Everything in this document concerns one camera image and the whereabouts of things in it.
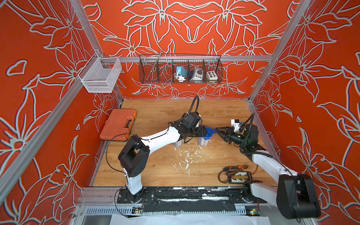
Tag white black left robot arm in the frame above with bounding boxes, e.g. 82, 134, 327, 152
118, 112, 211, 196

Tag clear jar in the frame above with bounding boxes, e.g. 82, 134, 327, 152
198, 137, 210, 147
173, 140, 184, 148

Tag white grey device in basket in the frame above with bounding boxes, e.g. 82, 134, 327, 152
188, 67, 204, 82

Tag orange black pliers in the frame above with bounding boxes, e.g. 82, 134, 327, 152
223, 165, 248, 172

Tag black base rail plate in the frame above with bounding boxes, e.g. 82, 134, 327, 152
115, 186, 266, 204

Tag black wire wall basket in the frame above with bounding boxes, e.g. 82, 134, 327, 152
139, 53, 223, 84

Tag blue lid of jar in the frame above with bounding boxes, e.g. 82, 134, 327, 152
204, 127, 217, 140

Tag white button box in basket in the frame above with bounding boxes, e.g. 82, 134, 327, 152
206, 70, 218, 83

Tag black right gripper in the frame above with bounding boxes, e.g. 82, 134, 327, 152
216, 127, 248, 148

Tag black charger board with connectors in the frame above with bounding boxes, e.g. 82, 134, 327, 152
227, 171, 253, 184

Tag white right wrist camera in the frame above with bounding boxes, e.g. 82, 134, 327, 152
231, 119, 243, 132

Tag orange plastic tool case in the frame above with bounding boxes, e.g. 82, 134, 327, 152
99, 109, 137, 141

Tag blue white item in basket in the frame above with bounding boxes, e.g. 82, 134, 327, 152
174, 66, 188, 83

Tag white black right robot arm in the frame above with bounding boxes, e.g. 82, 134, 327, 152
216, 124, 321, 219

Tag clear plastic wall bin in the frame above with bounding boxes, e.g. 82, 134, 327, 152
77, 54, 122, 93

